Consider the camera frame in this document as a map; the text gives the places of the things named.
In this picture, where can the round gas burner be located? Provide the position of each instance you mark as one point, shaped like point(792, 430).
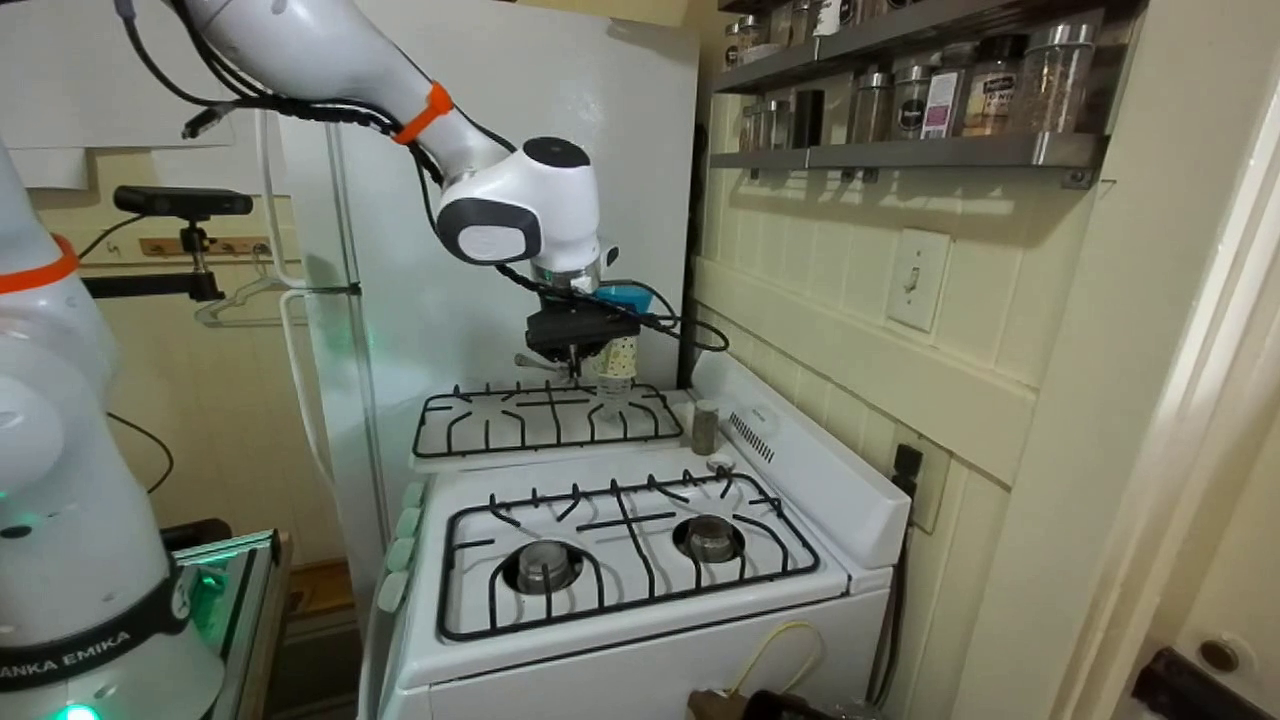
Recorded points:
point(707, 538)
point(537, 566)

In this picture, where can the wall power outlet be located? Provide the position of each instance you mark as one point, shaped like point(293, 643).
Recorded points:
point(934, 503)

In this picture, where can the white refrigerator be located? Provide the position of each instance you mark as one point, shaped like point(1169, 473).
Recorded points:
point(375, 332)

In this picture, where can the glass spice jar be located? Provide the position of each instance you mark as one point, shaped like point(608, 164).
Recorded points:
point(777, 120)
point(870, 107)
point(792, 22)
point(751, 127)
point(760, 28)
point(907, 103)

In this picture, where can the white light switch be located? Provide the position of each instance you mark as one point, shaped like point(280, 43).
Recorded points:
point(917, 281)

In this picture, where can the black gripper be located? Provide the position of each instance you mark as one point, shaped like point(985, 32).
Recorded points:
point(580, 332)

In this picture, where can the clear glass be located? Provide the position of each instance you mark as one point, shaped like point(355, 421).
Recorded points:
point(622, 373)

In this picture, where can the blue plastic bowl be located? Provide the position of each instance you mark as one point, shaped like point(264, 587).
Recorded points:
point(626, 294)

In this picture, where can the long metal spice shelf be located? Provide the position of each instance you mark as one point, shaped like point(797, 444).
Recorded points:
point(907, 154)
point(907, 28)

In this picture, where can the black double stove grate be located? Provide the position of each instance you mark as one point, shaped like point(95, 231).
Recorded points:
point(634, 546)
point(533, 444)

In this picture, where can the metal cup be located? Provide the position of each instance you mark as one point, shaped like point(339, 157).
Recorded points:
point(735, 36)

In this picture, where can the white label spice jar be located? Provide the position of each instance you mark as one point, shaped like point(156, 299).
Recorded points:
point(940, 103)
point(827, 19)

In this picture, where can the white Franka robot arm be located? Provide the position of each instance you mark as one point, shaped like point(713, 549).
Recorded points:
point(66, 505)

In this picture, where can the white gas stove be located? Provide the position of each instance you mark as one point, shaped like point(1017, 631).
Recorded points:
point(641, 665)

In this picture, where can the cream panel door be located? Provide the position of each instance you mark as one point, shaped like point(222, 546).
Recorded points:
point(1245, 575)

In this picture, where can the white stove knob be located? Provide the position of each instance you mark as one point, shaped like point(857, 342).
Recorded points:
point(411, 524)
point(401, 555)
point(392, 595)

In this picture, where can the brown spice jar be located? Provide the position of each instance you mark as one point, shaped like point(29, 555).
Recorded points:
point(995, 91)

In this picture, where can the grey metal shaker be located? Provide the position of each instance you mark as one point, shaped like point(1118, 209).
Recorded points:
point(707, 434)

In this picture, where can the black door knob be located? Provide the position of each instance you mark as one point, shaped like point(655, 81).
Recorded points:
point(1181, 686)

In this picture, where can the black camera on stand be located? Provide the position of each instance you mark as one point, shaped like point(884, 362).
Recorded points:
point(187, 203)

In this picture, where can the large silver lid jar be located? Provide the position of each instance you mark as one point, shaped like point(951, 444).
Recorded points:
point(1063, 81)

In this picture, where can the grey metal spoon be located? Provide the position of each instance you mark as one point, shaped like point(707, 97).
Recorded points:
point(542, 362)

